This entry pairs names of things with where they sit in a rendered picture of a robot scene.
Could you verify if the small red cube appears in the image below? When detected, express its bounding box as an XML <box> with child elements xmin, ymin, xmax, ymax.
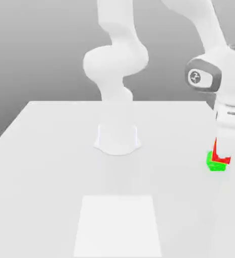
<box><xmin>212</xmin><ymin>137</ymin><xmax>231</xmax><ymax>165</ymax></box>

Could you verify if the small green cube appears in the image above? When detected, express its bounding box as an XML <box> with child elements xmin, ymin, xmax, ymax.
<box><xmin>206</xmin><ymin>151</ymin><xmax>228</xmax><ymax>172</ymax></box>

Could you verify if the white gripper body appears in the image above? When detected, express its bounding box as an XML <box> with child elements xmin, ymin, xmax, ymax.
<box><xmin>215</xmin><ymin>104</ymin><xmax>235</xmax><ymax>132</ymax></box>

